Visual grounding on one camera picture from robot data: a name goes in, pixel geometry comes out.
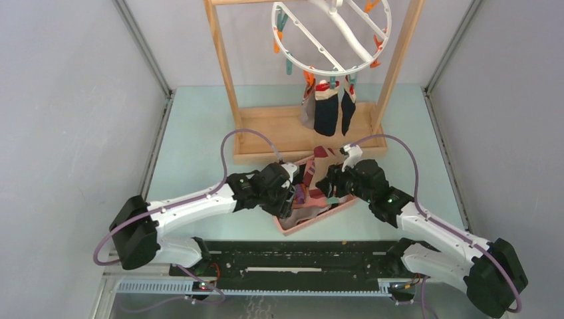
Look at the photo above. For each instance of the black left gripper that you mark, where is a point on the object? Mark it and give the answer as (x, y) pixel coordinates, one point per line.
(284, 209)

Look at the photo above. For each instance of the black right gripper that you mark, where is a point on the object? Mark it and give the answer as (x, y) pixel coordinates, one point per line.
(334, 177)

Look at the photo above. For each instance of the navy santa sock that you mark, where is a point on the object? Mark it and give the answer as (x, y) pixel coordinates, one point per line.
(348, 107)
(326, 108)

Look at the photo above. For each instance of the orange cuffed grey sock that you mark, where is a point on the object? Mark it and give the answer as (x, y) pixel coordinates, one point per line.
(307, 115)

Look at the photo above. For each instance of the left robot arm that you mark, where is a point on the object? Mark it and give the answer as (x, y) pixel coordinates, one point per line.
(141, 230)

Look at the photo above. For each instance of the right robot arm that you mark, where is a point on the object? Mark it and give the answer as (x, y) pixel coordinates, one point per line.
(488, 272)

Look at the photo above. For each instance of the wooden hanger stand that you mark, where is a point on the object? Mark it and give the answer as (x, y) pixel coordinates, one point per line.
(281, 123)

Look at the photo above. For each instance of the white round clip hanger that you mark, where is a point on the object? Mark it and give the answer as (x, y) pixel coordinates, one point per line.
(348, 35)

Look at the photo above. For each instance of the purple striped sock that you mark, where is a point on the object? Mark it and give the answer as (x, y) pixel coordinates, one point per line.
(302, 194)

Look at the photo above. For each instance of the pink plastic basket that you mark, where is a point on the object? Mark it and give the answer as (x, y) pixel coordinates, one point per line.
(346, 202)

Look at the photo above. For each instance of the beige red striped sock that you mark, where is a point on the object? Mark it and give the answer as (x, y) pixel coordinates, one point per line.
(317, 168)

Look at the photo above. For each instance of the pink mint sock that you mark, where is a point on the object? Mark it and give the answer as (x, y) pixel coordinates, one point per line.
(321, 202)

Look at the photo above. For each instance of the orange front clothespin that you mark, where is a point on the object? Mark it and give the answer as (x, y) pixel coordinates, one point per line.
(309, 76)

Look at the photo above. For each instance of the orange clothespin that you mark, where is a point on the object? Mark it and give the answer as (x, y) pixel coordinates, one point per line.
(309, 76)
(278, 37)

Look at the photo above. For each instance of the teal left clothespin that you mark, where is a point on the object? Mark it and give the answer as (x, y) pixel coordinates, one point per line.
(289, 67)

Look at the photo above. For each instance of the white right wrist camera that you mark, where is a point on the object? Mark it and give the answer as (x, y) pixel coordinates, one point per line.
(352, 154)

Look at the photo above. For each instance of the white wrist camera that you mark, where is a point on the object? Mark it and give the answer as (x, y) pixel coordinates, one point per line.
(352, 154)
(292, 169)

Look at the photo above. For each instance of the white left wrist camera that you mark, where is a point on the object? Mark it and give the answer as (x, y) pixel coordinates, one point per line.
(292, 169)

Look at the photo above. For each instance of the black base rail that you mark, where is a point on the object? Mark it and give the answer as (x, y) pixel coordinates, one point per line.
(300, 266)

